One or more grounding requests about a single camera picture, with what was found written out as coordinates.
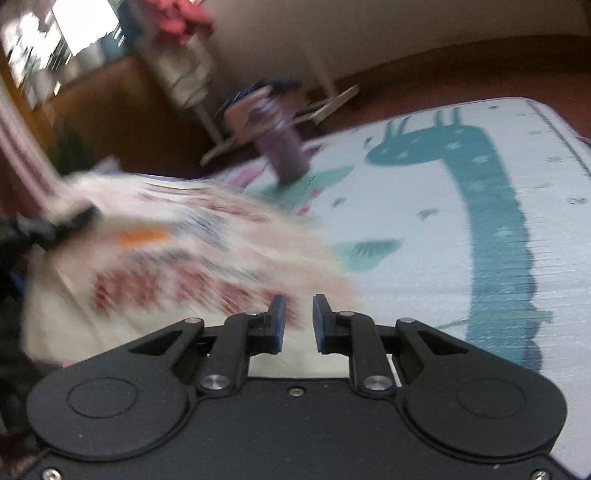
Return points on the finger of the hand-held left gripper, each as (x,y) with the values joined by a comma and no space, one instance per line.
(55,226)

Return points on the pink storage case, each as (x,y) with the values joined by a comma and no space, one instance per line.
(240,115)

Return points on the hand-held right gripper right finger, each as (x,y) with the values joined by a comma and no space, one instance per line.
(318,323)

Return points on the printed cream shopping bag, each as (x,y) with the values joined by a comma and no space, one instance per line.
(184,258)

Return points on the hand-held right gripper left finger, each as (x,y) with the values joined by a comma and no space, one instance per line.
(278,323)

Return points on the green plant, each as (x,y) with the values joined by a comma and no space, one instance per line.
(71,147)

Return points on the purple bottle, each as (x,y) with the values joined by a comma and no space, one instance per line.
(284,147)

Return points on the animal print play mat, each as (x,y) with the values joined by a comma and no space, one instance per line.
(415,184)

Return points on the white drying rack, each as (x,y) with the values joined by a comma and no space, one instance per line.
(194,78)

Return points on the red clothes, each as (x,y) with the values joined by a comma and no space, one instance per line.
(184,18)

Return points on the bright window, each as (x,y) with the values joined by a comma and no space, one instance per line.
(85,21)

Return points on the pink striped blanket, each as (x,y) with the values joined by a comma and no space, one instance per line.
(23,152)

